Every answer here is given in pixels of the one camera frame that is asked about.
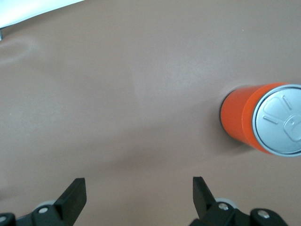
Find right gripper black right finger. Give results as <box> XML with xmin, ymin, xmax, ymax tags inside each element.
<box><xmin>190</xmin><ymin>176</ymin><xmax>238</xmax><ymax>226</ymax></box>

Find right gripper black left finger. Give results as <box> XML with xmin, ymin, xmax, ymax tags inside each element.
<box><xmin>32</xmin><ymin>178</ymin><xmax>87</xmax><ymax>226</ymax></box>

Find orange canister grey lid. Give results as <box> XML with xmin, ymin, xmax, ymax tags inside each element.
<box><xmin>220</xmin><ymin>82</ymin><xmax>301</xmax><ymax>158</ymax></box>

